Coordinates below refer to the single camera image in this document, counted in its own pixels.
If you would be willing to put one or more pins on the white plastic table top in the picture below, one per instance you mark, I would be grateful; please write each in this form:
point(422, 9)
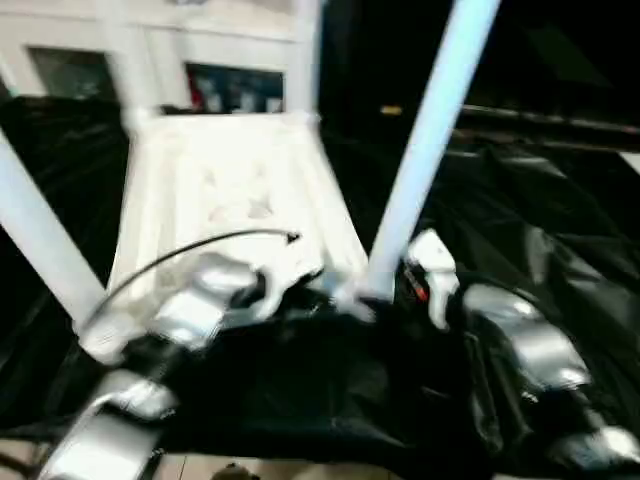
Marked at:
point(210, 175)

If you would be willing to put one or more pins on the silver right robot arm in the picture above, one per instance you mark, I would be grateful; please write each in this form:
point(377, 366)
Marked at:
point(535, 335)

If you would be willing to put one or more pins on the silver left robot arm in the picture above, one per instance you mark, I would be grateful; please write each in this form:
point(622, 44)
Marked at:
point(190, 310)

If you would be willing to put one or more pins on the black plastic mat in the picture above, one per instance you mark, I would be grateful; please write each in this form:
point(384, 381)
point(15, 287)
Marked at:
point(500, 225)

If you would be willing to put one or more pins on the brown round floor object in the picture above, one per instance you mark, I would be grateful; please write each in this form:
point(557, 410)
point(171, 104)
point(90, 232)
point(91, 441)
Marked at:
point(235, 472)

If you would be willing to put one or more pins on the dark metal rod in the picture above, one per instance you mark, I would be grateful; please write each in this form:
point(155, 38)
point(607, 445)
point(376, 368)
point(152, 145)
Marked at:
point(550, 120)

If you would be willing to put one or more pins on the red package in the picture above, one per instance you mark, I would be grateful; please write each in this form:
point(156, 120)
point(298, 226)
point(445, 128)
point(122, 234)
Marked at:
point(196, 91)

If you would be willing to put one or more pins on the black box gold label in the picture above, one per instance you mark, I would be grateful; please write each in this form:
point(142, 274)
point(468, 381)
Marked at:
point(360, 60)

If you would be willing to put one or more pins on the white flat board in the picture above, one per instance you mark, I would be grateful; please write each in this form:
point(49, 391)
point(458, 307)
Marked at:
point(631, 164)

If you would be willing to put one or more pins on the white glass-door cabinet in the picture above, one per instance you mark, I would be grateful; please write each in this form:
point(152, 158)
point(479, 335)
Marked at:
point(200, 30)

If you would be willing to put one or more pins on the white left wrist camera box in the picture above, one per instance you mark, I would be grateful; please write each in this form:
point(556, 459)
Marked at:
point(272, 285)

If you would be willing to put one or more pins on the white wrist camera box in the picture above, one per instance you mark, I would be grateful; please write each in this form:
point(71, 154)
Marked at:
point(432, 255)
point(272, 285)

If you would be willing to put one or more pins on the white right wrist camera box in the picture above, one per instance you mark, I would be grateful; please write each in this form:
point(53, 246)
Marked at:
point(432, 255)

